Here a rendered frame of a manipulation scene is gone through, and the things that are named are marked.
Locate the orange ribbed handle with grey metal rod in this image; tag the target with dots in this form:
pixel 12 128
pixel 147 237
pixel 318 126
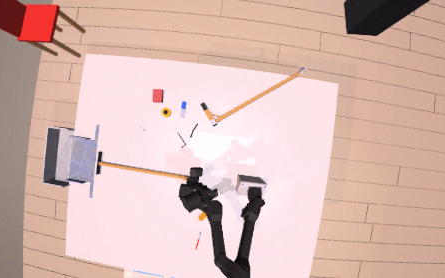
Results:
pixel 201 217

